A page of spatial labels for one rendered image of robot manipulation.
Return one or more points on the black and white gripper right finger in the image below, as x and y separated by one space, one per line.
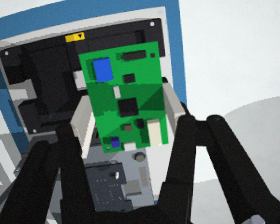
247 195

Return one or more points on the green circuit board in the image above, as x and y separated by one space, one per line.
125 88

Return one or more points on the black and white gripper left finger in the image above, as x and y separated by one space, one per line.
29 199

